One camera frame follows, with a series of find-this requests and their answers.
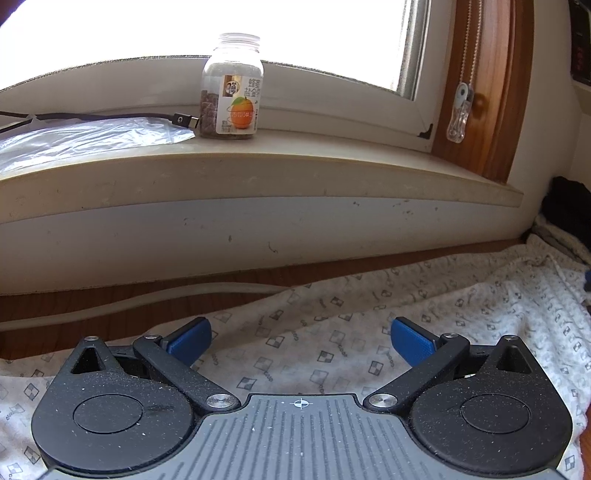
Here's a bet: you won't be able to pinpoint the white patterned folded garment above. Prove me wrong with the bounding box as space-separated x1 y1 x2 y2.
531 215 591 265

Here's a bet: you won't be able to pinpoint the beige window sill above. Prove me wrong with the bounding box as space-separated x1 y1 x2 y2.
0 129 525 225

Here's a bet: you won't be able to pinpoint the black charging cable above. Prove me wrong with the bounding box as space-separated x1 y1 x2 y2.
0 110 200 133

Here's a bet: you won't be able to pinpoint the blind bead cord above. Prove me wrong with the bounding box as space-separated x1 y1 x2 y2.
459 0 485 88

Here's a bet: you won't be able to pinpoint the wooden window trim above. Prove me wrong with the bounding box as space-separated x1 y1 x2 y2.
431 0 535 183

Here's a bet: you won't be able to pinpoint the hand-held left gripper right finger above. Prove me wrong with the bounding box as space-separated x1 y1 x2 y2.
363 315 535 413

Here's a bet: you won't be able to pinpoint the row of books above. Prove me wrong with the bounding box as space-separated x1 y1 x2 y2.
570 0 591 87

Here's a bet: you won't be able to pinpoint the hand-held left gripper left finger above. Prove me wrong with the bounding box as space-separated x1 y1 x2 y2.
69 315 241 415

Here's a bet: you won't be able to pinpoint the clear plastic cord clip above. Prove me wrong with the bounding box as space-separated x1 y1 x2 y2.
445 82 475 143

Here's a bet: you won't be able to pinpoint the black folded sweater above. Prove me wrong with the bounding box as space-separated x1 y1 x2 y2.
540 176 591 232

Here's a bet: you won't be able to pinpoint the glass jar with orange label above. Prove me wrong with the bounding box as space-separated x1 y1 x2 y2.
199 32 265 140

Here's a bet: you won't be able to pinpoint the white patterned pants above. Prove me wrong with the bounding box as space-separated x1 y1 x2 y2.
0 233 591 480

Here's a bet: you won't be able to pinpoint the clear plastic bag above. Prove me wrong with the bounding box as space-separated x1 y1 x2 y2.
0 115 195 175

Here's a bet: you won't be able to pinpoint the white window frame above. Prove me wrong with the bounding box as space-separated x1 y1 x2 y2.
0 0 458 154

